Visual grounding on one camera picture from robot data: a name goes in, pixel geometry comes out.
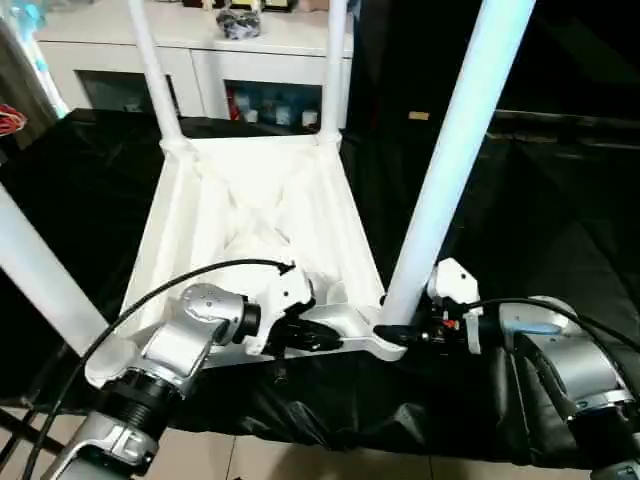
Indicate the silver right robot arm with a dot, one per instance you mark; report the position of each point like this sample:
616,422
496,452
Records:
580,380

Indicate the white cabinet with glass doors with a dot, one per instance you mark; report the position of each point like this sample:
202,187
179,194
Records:
190,55

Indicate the small yellow tag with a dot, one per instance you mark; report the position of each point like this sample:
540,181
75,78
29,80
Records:
418,116

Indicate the white plastic table top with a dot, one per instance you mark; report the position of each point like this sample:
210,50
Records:
260,210

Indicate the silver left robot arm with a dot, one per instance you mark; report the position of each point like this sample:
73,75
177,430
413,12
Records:
170,350

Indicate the black metal stand frame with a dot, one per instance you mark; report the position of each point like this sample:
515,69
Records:
20,445

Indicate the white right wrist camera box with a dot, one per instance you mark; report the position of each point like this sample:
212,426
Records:
456,295

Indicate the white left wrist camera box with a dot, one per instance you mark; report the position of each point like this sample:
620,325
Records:
285,300

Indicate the shiny ornament on cabinet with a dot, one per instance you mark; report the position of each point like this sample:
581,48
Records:
240,23

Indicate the black work mat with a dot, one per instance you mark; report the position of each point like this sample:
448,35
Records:
540,230

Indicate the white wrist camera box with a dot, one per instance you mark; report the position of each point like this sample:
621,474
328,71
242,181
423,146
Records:
456,295
285,300

